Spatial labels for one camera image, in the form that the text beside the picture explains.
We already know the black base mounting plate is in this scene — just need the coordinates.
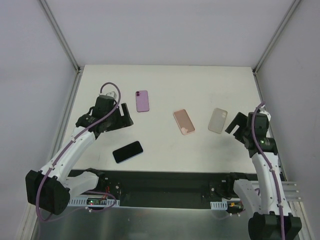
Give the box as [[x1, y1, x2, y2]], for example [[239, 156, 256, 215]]
[[81, 170, 262, 210]]

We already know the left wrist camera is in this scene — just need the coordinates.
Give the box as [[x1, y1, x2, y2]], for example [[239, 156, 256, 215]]
[[99, 91, 117, 100]]

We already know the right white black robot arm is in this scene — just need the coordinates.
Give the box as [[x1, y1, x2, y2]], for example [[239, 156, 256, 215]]
[[225, 111, 302, 240]]

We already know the beige phone with case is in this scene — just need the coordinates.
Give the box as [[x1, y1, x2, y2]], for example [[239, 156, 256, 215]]
[[208, 108, 228, 134]]

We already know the aluminium front rail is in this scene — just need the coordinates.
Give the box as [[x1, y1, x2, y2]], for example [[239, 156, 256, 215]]
[[281, 181, 302, 202]]

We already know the blue smartphone black screen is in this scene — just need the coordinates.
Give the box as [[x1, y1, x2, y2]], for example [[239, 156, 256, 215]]
[[112, 141, 144, 164]]

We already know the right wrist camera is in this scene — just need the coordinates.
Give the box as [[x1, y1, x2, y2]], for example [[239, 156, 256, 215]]
[[259, 107, 271, 122]]

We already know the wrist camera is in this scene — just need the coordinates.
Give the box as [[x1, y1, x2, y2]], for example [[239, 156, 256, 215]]
[[259, 107, 271, 122], [99, 91, 117, 100]]

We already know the pink phone case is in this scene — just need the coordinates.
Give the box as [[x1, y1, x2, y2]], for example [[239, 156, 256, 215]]
[[173, 109, 196, 136]]

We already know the left white cable duct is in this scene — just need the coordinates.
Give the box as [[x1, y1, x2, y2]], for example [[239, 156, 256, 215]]
[[67, 197, 120, 208]]

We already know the white cable duct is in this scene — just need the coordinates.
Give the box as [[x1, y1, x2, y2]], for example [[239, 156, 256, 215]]
[[67, 197, 120, 208], [210, 200, 228, 211]]

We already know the aluminium frame post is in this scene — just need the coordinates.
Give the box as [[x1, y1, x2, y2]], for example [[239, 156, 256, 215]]
[[37, 0, 85, 74], [251, 0, 302, 76]]

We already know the left aluminium frame post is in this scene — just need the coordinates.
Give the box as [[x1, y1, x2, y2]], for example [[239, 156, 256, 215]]
[[37, 0, 85, 74]]

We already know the right aluminium frame post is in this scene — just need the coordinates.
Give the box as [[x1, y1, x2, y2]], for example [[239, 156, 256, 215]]
[[251, 0, 302, 76]]

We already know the right white cable duct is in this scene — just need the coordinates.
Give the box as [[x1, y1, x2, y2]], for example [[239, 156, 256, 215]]
[[210, 200, 228, 211]]

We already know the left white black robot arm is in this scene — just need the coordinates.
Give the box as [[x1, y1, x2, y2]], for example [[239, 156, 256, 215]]
[[25, 95, 134, 215]]

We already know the purple smartphone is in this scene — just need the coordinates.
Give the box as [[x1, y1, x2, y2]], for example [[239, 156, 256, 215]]
[[135, 90, 150, 113]]

